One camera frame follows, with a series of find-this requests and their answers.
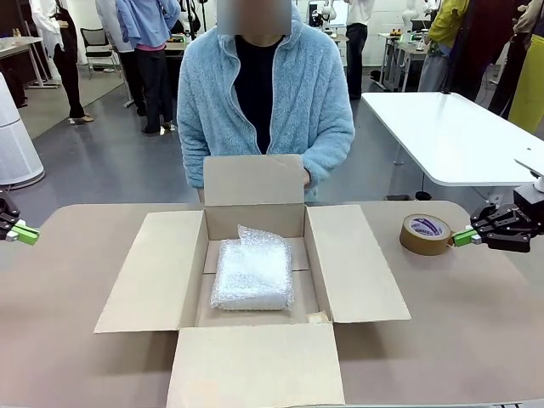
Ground bystander in black apron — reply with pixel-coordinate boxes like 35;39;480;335
28;0;94;125

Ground white table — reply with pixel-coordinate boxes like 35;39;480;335
360;91;544;201

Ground bystander in blue shirt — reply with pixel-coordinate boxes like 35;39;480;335
114;0;182;135

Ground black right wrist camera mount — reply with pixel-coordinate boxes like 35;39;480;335
512;184;544;210

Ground brown packing tape roll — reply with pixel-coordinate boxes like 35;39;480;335
399;213;452;257

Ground bystander in yellow-green trousers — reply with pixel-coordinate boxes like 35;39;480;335
507;0;544;133

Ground bystander in black trousers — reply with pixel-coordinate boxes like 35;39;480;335
344;0;370;101

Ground white perforated air purifier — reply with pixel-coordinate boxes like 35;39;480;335
0;71;46;188

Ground bystander in white shirt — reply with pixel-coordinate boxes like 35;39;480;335
94;0;128;56

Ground grey background table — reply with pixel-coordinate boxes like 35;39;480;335
0;35;61;89

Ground person's left forearm blue sleeve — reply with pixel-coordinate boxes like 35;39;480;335
303;131;356;201

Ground bystander in yellow jacket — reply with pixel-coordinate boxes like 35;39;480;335
417;0;471;93

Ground bubble-wrapped clock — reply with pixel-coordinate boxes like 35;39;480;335
208;224;295;314

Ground background desk with equipment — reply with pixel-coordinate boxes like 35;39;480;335
377;30;431;93

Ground person in blue fleece jacket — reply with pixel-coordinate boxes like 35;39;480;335
176;0;356;204

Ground black mesh office chair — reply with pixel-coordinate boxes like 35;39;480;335
79;26;123;80

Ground bystander in dark clothes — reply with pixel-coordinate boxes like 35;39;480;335
454;0;518;114

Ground brown cardboard box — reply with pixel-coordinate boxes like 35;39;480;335
93;153;412;408

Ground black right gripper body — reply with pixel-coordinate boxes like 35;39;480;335
485;204;544;253

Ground person's right forearm blue sleeve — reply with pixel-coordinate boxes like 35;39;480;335
177;139;213;203

